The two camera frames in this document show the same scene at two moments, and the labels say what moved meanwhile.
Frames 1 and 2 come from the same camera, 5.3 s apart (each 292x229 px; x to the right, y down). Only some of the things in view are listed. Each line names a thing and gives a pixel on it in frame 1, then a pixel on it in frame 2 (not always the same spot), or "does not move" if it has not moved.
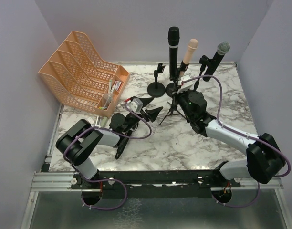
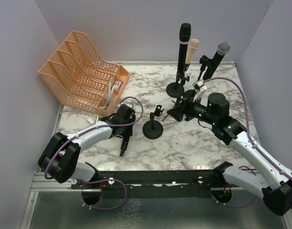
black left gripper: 144,112 → 124,134
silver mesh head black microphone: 223,48 does not move
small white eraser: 90,120 does not move
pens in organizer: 108,97 does not move
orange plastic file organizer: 80,77 does not move
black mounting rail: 154,184 does not move
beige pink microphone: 192,45 does not move
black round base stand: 157,89 → 153,129
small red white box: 117,84 does not move
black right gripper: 182,96 → 182,109
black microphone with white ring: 173,39 → 184,35
